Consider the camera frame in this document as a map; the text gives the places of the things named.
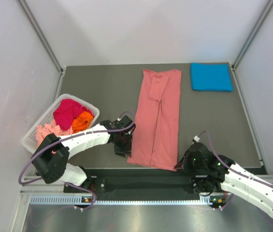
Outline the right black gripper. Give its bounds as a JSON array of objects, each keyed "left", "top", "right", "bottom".
[{"left": 174, "top": 149, "right": 206, "bottom": 174}]

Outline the salmon pink t shirt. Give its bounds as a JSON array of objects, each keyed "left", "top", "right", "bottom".
[{"left": 127, "top": 70, "right": 182, "bottom": 171}]

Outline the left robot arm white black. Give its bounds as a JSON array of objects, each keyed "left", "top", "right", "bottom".
[{"left": 32, "top": 116, "right": 136, "bottom": 192}]

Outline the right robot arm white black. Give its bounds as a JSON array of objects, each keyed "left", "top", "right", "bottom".
[{"left": 174, "top": 142, "right": 273, "bottom": 218}]

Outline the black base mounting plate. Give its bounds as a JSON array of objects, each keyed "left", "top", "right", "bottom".
[{"left": 64, "top": 168, "right": 223, "bottom": 201}]

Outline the orange t shirt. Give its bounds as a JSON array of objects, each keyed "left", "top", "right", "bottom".
[{"left": 72, "top": 111, "right": 94, "bottom": 133}]

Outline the magenta t shirt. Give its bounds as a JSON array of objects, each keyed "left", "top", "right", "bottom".
[{"left": 53, "top": 99, "right": 93, "bottom": 131}]

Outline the light peach t shirt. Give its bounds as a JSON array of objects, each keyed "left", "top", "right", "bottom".
[{"left": 35, "top": 119, "right": 73, "bottom": 147}]

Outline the white plastic laundry basket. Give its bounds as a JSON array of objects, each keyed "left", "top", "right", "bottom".
[{"left": 21, "top": 94, "right": 100, "bottom": 154}]

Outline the folded blue t shirt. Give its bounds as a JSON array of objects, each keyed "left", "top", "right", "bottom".
[{"left": 190, "top": 63, "right": 233, "bottom": 92}]

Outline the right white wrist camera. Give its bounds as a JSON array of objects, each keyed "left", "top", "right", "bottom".
[{"left": 192, "top": 135, "right": 200, "bottom": 143}]

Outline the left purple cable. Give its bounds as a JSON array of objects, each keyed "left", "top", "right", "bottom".
[{"left": 17, "top": 111, "right": 136, "bottom": 210}]

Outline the grey slotted cable duct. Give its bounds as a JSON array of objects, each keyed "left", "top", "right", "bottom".
[{"left": 29, "top": 194, "right": 226, "bottom": 206}]

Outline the left aluminium frame post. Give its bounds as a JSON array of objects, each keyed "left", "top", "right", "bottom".
[{"left": 16, "top": 0, "right": 63, "bottom": 73}]

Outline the aluminium frame post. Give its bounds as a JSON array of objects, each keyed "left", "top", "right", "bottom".
[
  {"left": 231, "top": 0, "right": 273, "bottom": 71},
  {"left": 16, "top": 0, "right": 63, "bottom": 73}
]

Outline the right aluminium frame post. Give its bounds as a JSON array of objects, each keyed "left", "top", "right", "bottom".
[{"left": 231, "top": 0, "right": 273, "bottom": 71}]

